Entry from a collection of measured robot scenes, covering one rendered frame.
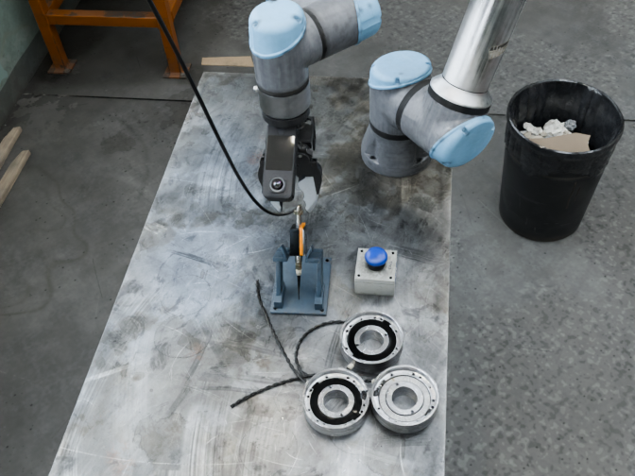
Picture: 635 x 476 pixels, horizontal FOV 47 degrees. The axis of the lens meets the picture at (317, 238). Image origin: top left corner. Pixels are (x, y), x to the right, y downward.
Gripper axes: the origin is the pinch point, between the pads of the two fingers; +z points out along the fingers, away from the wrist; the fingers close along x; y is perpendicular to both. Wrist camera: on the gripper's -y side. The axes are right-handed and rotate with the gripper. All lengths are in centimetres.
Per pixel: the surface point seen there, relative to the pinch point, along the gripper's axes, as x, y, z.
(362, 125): -9.2, 42.4, 18.0
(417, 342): -21.1, -13.1, 18.2
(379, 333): -14.7, -13.3, 15.8
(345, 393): -9.8, -24.9, 15.5
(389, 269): -16.1, -1.2, 13.7
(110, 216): 82, 84, 98
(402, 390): -18.7, -23.2, 16.6
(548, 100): -65, 107, 61
